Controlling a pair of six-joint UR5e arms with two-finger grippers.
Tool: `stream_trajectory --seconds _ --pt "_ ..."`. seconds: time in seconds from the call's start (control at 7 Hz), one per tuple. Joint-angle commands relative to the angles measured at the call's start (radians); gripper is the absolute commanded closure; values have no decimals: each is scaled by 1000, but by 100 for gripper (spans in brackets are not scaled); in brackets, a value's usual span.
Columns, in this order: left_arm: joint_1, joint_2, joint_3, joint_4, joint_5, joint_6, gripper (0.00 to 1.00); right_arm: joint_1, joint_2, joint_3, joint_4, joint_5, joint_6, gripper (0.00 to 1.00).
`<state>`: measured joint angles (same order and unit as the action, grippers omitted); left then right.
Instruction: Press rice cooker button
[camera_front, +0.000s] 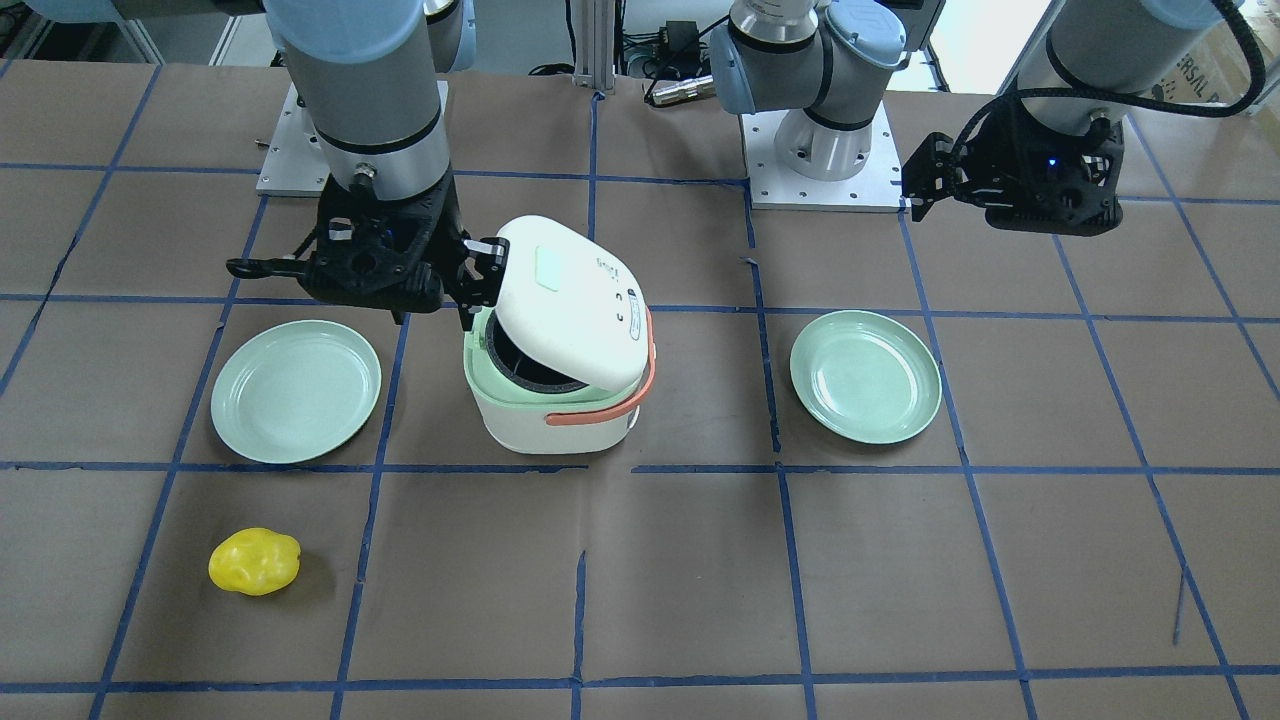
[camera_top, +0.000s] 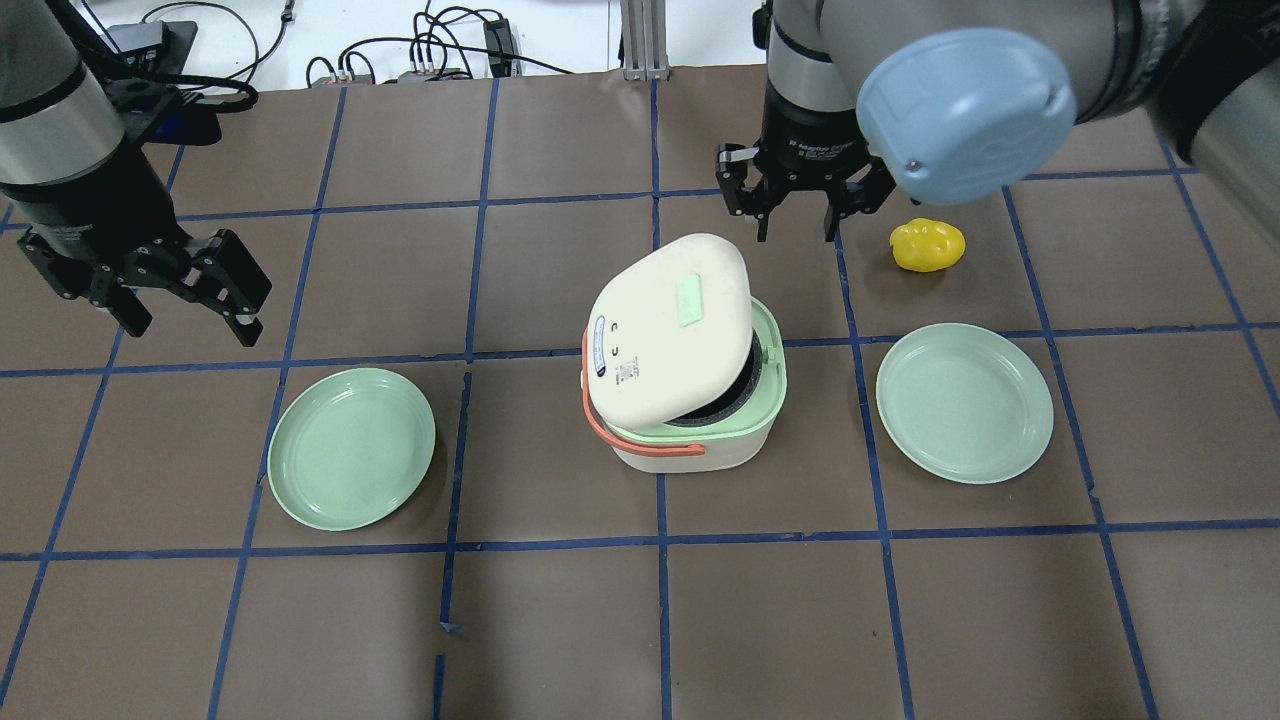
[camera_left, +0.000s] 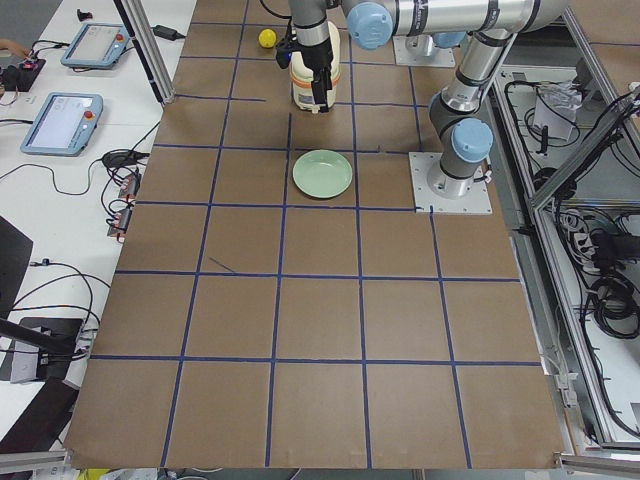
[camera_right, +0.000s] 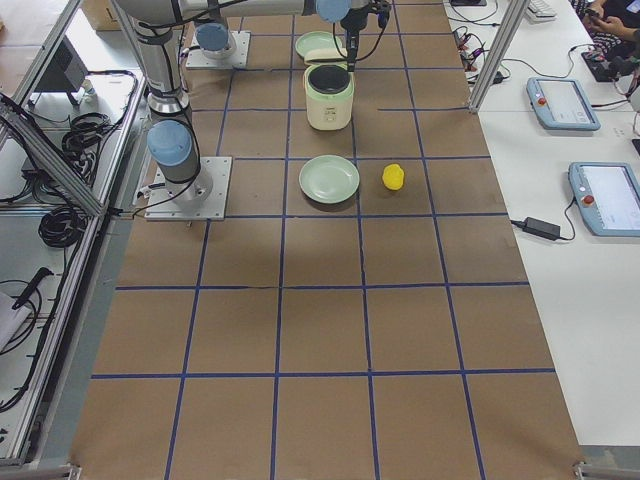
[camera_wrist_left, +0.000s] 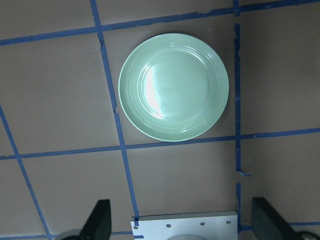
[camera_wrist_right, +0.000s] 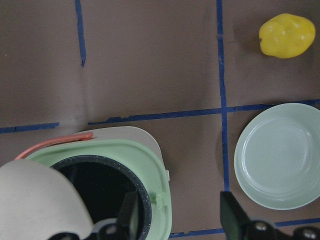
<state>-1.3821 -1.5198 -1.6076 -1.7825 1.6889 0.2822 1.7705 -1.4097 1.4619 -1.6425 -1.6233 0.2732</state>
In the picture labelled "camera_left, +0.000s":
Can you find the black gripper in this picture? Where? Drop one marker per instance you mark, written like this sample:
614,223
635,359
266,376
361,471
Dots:
318,56

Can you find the green plate left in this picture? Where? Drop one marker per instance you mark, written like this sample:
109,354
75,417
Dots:
322,174

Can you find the black power adapter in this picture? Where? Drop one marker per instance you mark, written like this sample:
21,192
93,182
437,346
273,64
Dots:
167,33

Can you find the upper teach pendant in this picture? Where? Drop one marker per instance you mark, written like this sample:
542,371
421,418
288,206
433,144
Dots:
96,46

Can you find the teach pendant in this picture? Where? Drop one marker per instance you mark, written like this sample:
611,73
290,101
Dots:
64,124
96,46

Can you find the lower teach pendant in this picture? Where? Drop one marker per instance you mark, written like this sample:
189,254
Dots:
64,124

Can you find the white power strip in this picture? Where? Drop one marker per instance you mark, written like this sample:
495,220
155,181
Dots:
584,251

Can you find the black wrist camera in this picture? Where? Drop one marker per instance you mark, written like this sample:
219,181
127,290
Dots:
285,49

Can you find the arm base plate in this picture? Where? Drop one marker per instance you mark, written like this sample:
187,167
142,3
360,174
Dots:
444,58
435,192

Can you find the aluminium frame post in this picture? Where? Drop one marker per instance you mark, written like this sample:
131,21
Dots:
136,23

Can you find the black camera stand base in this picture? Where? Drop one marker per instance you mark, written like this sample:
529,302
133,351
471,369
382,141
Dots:
41,348

